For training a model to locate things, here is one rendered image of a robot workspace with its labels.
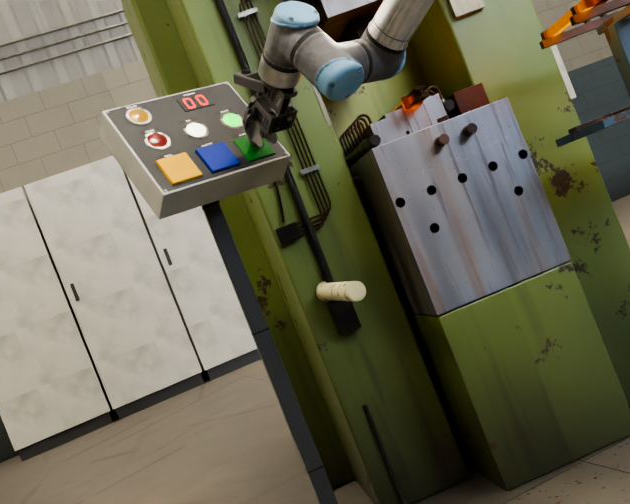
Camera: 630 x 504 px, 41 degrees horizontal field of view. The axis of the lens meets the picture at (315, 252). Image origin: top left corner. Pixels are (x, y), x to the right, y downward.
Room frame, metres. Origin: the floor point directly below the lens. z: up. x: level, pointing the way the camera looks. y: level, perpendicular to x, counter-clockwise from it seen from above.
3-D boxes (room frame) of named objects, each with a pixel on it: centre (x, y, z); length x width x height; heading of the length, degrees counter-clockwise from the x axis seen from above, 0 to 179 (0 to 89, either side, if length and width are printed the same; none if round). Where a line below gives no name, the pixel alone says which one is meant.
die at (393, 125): (2.35, -0.32, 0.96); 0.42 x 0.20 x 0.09; 8
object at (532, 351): (2.37, -0.37, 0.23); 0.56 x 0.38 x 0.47; 8
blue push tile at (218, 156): (1.87, 0.13, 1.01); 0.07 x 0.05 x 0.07; 123
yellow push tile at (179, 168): (1.82, 0.21, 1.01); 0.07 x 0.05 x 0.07; 123
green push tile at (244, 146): (1.93, 0.04, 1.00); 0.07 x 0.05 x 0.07; 123
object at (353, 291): (2.00, -0.02, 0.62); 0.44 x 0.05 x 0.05; 8
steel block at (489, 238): (2.37, -0.37, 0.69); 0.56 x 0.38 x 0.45; 8
